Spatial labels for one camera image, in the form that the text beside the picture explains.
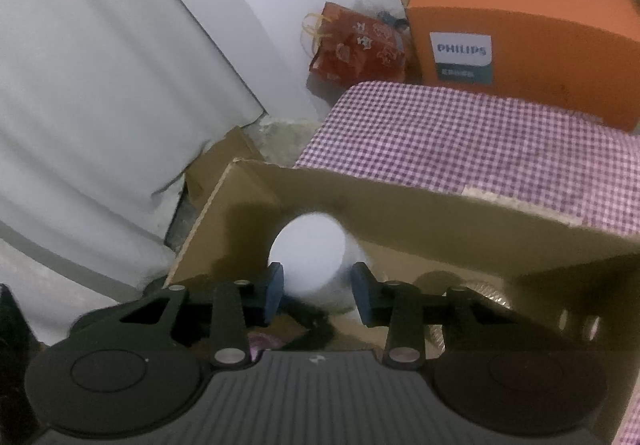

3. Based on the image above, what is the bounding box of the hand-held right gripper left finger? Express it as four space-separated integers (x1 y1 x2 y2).
75 261 287 370

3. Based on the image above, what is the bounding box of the red gift bag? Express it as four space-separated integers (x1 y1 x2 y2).
300 1 408 86

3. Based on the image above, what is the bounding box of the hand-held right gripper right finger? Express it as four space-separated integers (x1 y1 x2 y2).
350 261 506 370

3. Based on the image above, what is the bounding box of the orange box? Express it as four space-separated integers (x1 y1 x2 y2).
405 0 640 131

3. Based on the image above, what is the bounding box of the white wall covering sheet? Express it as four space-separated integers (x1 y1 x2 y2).
0 0 268 288

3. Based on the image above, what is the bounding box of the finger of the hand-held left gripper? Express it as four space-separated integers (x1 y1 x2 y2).
70 310 108 333

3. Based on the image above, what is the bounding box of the purple checkered tablecloth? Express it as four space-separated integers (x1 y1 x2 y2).
292 80 640 246

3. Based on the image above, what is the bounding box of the small cardboard box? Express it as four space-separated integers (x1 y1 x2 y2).
182 125 266 221

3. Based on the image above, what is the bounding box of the gold round jar lid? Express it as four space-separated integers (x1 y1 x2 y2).
412 270 513 358

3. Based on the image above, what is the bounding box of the white plastic bottle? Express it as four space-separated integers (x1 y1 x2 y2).
269 212 371 316

